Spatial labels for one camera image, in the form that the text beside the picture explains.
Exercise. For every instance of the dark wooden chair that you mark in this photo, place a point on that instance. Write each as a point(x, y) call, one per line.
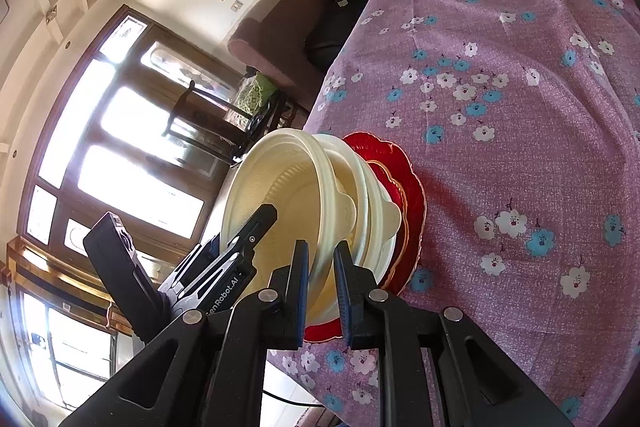
point(222, 139)

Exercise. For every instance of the small red gold-rimmed plate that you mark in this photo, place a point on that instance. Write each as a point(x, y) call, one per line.
point(393, 279)

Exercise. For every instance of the cream plastic bowl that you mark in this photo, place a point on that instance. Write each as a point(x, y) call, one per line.
point(290, 170)
point(346, 164)

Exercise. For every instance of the large red scalloped plate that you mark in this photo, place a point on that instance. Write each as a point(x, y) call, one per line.
point(395, 160)

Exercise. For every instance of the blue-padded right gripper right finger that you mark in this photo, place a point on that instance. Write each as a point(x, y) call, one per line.
point(434, 368)

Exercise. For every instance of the purple floral tablecloth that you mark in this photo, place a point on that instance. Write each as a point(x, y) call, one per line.
point(521, 120)

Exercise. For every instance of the white bowl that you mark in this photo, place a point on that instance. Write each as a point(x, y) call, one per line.
point(374, 247)

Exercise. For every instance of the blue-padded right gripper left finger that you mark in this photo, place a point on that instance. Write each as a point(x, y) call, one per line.
point(207, 369)

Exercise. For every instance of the brown armchair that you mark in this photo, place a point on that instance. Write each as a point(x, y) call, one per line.
point(271, 38)

